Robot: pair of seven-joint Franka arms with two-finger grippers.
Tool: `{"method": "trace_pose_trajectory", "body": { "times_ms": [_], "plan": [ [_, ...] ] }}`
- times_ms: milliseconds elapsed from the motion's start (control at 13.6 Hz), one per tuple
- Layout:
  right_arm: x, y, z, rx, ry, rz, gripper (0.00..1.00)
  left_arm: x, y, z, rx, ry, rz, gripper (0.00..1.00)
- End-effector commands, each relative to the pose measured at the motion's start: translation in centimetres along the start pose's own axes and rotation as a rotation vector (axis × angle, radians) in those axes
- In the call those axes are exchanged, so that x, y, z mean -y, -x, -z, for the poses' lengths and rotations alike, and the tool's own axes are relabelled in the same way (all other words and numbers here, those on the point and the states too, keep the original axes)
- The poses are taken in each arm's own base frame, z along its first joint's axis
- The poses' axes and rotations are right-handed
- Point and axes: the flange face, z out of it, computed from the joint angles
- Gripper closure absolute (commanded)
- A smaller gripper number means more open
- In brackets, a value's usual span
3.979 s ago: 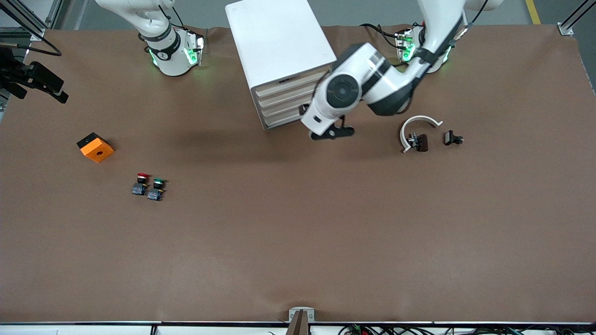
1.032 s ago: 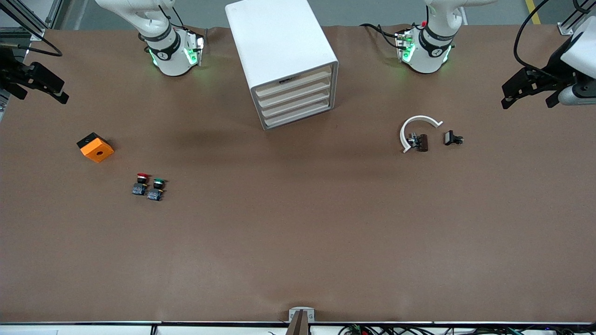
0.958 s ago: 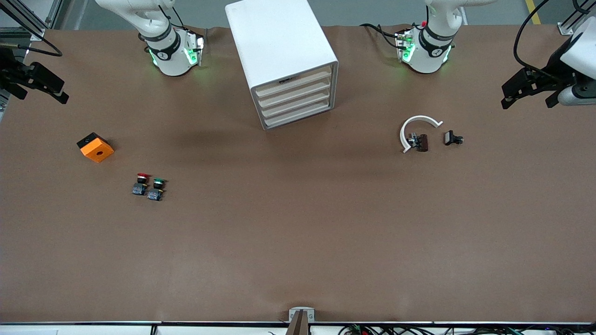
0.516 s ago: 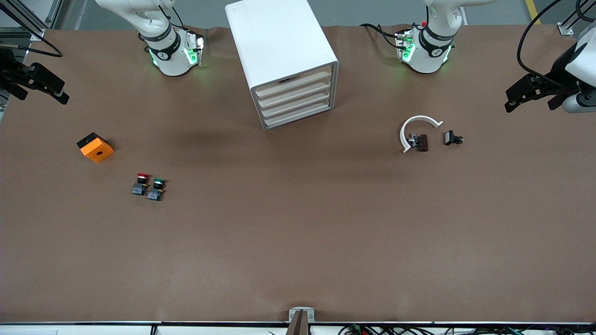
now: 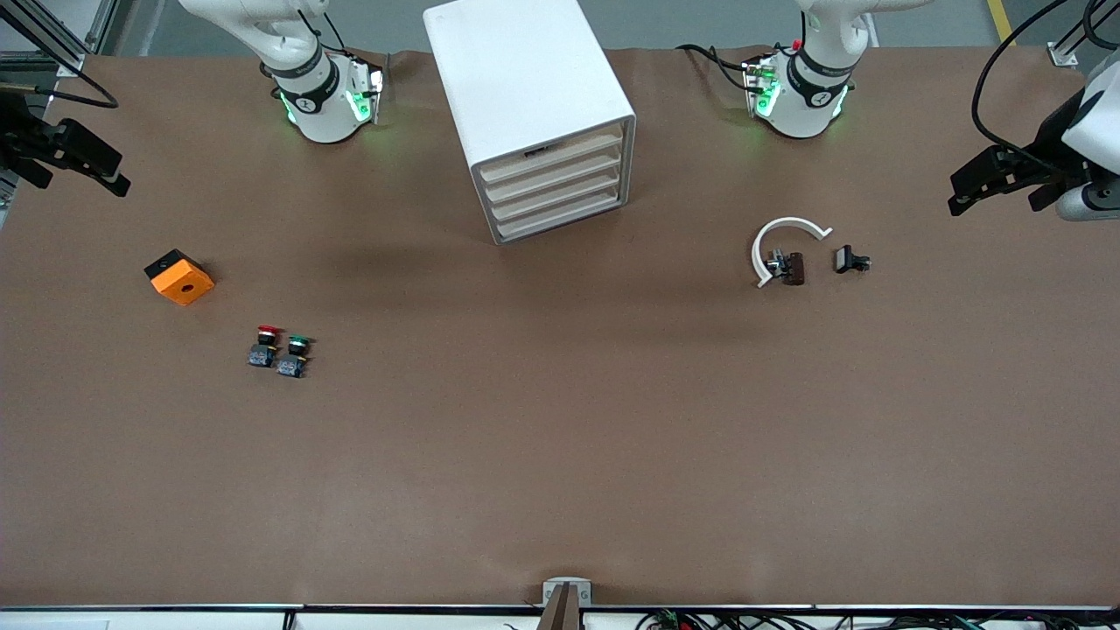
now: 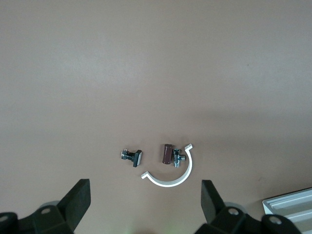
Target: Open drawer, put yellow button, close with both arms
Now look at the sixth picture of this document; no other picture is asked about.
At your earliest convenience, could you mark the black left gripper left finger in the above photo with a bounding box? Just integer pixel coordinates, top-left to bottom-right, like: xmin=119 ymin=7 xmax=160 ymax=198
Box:
xmin=0 ymin=178 xmax=91 ymax=234

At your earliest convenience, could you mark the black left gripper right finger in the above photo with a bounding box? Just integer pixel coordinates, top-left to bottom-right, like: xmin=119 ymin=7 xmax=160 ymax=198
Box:
xmin=195 ymin=179 xmax=302 ymax=234

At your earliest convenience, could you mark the black square push button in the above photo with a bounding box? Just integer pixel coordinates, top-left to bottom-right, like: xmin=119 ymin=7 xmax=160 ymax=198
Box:
xmin=120 ymin=148 xmax=143 ymax=168

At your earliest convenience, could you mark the white curved pipe clamp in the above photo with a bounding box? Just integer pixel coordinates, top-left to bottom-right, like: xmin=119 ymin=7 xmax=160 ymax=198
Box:
xmin=140 ymin=143 xmax=195 ymax=188

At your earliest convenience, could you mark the small metal valve fitting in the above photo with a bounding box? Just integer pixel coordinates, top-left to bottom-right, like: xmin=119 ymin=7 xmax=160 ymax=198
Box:
xmin=172 ymin=148 xmax=187 ymax=168

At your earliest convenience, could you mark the brown cylinder part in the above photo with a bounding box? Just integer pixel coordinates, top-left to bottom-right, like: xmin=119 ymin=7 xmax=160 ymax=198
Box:
xmin=161 ymin=143 xmax=176 ymax=165

